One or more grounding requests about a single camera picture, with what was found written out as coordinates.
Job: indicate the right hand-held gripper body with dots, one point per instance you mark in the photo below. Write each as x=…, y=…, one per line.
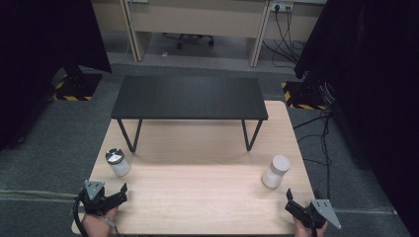
x=321, y=212

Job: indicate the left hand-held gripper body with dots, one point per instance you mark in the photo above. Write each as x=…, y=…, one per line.
x=94, y=200

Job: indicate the glass jar with silver lid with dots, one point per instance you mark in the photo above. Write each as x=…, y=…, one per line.
x=120, y=168

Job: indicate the white cup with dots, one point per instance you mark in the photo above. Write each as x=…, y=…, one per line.
x=274, y=175

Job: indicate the black low shelf with legs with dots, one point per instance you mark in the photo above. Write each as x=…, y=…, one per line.
x=189, y=97

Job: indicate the person's right hand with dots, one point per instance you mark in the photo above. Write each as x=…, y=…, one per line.
x=303, y=230

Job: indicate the person's left hand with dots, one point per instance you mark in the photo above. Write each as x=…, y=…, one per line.
x=97, y=225

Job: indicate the black stand base, striped tape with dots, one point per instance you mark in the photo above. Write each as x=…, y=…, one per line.
x=80, y=86
x=301, y=95

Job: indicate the black curtain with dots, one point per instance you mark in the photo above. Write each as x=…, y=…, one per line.
x=42, y=49
x=372, y=82

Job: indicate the black office chair base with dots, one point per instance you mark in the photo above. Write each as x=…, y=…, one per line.
x=194, y=39

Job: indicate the long beige desk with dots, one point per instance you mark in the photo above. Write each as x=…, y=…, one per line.
x=197, y=19

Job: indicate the white wall socket with plugs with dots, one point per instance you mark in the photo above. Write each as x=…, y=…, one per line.
x=281, y=6

